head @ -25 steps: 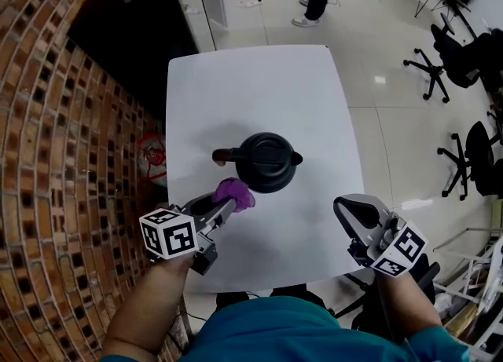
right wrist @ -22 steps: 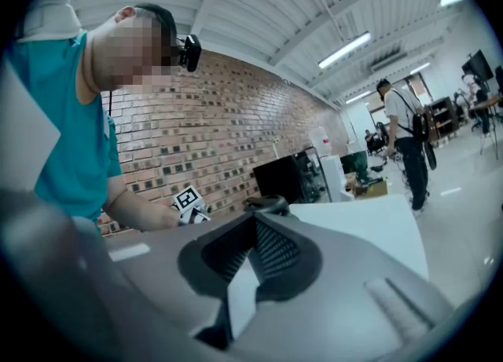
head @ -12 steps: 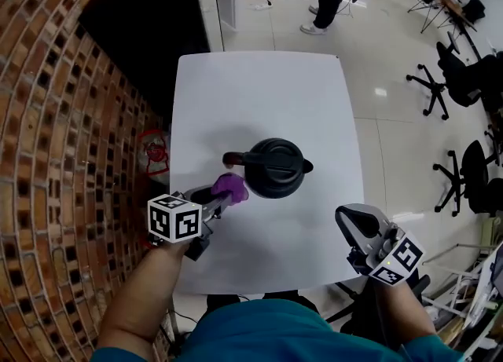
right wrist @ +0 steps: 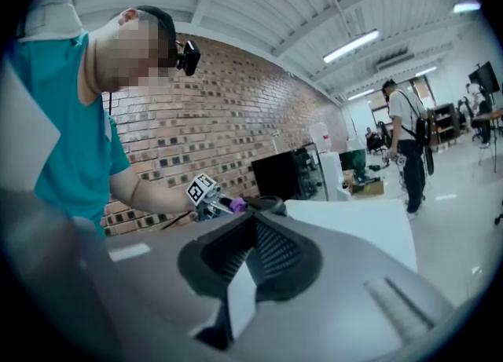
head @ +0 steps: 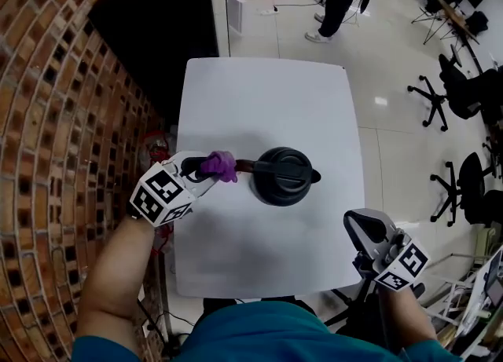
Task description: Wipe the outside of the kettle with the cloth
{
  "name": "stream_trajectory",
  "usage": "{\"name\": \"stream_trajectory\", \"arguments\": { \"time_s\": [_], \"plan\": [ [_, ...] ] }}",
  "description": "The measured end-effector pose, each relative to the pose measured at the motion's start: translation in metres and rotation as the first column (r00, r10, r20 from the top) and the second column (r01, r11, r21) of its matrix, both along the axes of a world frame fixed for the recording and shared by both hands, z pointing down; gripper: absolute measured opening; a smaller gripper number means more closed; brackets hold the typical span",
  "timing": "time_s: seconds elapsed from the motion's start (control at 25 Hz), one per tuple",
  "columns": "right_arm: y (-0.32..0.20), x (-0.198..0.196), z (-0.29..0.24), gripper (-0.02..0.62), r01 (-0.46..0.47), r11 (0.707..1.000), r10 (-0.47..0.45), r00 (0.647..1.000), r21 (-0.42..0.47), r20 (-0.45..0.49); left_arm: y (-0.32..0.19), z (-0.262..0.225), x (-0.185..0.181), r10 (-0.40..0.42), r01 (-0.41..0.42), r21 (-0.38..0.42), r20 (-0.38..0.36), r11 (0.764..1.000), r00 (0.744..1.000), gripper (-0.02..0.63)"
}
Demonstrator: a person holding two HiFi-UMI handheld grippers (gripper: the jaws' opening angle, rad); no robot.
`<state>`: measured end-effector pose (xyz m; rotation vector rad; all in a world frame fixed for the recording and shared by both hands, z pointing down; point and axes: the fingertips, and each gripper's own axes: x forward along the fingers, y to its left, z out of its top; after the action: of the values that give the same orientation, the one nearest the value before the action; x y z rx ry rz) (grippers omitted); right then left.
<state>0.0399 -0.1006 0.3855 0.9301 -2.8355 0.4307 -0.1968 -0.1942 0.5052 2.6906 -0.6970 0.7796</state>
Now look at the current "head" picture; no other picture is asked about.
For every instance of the black office chair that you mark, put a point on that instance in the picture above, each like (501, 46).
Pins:
(471, 180)
(463, 93)
(353, 313)

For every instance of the purple cloth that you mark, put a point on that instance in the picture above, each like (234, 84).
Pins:
(220, 166)

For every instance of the person's left forearm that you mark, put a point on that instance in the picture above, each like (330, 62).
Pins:
(118, 278)

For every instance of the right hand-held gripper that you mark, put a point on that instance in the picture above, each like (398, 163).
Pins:
(408, 262)

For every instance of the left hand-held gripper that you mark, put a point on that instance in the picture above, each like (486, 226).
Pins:
(157, 191)

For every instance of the black thermos jug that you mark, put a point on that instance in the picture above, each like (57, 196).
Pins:
(281, 178)

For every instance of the tablet on white stand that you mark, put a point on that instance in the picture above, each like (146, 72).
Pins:
(481, 293)

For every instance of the black cabinet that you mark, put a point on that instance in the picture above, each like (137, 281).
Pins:
(157, 30)

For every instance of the white table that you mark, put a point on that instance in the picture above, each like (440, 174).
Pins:
(267, 101)

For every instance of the person's right forearm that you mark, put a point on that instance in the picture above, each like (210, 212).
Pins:
(408, 317)

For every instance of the white air purifier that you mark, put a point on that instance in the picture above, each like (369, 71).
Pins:
(235, 13)

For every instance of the white power strip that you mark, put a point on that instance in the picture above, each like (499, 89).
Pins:
(269, 10)

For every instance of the person's teal shirt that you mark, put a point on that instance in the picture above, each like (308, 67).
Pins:
(267, 337)

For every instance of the wooden desk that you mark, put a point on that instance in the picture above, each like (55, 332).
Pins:
(452, 11)

